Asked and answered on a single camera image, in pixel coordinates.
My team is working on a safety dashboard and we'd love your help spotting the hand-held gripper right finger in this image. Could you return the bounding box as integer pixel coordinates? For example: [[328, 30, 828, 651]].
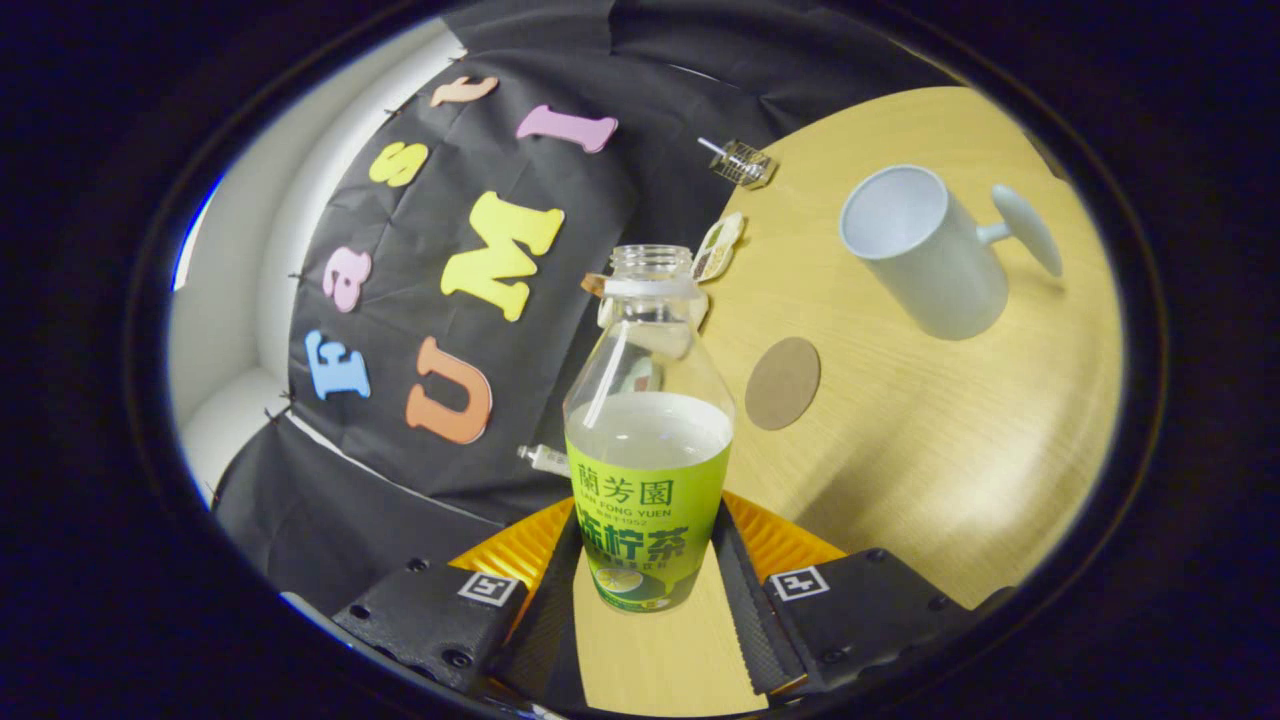
[[712, 490, 1016, 698]]

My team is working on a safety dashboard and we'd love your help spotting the white toaster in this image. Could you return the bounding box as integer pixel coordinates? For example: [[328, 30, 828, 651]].
[[596, 285, 713, 336]]

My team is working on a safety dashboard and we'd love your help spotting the small capped white green bottle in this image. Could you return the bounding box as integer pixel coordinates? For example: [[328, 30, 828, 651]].
[[517, 444, 573, 478]]

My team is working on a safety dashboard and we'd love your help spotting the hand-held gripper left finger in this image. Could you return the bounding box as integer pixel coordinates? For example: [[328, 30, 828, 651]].
[[333, 497, 586, 716]]

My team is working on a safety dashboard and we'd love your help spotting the white divided snack tray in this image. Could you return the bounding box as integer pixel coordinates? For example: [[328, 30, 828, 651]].
[[692, 211, 746, 284]]

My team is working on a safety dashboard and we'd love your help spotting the light wooden table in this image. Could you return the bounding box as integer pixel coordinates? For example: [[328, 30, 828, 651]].
[[575, 86, 1126, 716]]

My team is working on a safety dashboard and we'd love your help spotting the green label juice bottle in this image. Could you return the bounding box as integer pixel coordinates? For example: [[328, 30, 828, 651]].
[[563, 244, 738, 614]]

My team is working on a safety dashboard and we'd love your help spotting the white cup with handle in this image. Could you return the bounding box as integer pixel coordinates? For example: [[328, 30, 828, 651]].
[[838, 164, 1064, 342]]

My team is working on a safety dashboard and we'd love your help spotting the round brown coaster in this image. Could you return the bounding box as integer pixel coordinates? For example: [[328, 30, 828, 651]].
[[744, 336, 822, 432]]

